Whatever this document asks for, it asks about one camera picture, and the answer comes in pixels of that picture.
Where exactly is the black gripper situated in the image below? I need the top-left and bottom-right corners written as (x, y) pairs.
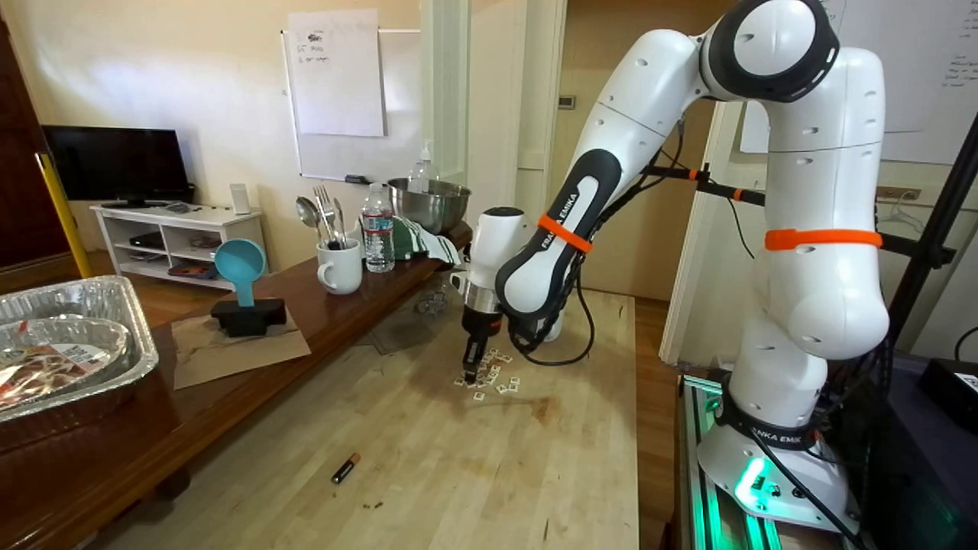
top-left (463, 307), bottom-right (505, 387)

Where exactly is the white mug with utensils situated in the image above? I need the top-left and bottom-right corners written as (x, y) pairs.
top-left (314, 237), bottom-right (367, 301)

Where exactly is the black block base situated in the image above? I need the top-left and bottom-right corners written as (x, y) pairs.
top-left (208, 298), bottom-right (291, 338)

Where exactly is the clear bottle lying down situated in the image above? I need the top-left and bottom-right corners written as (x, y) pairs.
top-left (405, 274), bottom-right (460, 330)

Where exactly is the white green striped towel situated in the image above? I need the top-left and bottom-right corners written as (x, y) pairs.
top-left (391, 214), bottom-right (471, 274)

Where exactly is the dark wooden side table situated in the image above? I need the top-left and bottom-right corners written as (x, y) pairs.
top-left (0, 216), bottom-right (478, 550)

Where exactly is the upright clear water bottle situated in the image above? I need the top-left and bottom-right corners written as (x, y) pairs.
top-left (357, 187), bottom-right (397, 274)

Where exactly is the metal pot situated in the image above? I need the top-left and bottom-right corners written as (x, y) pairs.
top-left (388, 177), bottom-right (474, 235)

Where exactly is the black marker pen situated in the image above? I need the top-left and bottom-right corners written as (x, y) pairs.
top-left (328, 453), bottom-right (362, 485)

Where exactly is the clear spray bottle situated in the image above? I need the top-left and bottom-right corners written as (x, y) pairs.
top-left (409, 146), bottom-right (439, 197)

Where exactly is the metal kitchen utensil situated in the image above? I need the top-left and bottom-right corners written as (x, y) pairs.
top-left (295, 192), bottom-right (328, 244)
top-left (317, 182), bottom-right (350, 248)

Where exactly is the white partition panel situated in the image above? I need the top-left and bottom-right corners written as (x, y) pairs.
top-left (658, 101), bottom-right (777, 374)

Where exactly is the brown cardboard sheet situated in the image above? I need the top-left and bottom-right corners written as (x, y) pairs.
top-left (167, 309), bottom-right (314, 393)

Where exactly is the white flipchart paper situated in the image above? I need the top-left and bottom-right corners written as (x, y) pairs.
top-left (284, 10), bottom-right (388, 142)

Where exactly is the white television shelf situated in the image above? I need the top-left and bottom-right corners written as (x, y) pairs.
top-left (88, 200), bottom-right (268, 292)

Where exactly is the aluminium foil tray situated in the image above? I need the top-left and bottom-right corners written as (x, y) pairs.
top-left (0, 271), bottom-right (161, 428)

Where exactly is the black flat television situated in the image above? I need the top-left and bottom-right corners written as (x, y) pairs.
top-left (40, 122), bottom-right (200, 212)

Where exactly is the crumpled foil inner tray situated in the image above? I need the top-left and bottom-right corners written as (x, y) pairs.
top-left (0, 313), bottom-right (135, 413)

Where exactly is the yellow stick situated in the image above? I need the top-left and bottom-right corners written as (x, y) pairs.
top-left (31, 150), bottom-right (94, 280)

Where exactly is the black controller box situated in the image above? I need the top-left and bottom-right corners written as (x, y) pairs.
top-left (864, 355), bottom-right (978, 550)

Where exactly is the black tripod leg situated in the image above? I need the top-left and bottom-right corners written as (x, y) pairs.
top-left (883, 110), bottom-right (978, 355)

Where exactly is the dark wooden cabinet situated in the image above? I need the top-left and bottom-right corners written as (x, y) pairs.
top-left (0, 20), bottom-right (75, 269)

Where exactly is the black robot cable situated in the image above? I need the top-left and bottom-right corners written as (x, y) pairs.
top-left (505, 120), bottom-right (707, 370)

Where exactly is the white wall whiteboard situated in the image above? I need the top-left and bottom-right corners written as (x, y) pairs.
top-left (278, 25), bottom-right (431, 187)

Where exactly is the aluminium frame rail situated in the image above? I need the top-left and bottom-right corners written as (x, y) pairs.
top-left (675, 374), bottom-right (819, 550)

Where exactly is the black camera mount rod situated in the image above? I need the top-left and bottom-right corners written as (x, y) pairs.
top-left (651, 161), bottom-right (960, 269)

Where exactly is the white wall poster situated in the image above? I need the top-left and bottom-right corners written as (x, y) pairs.
top-left (736, 0), bottom-right (978, 166)

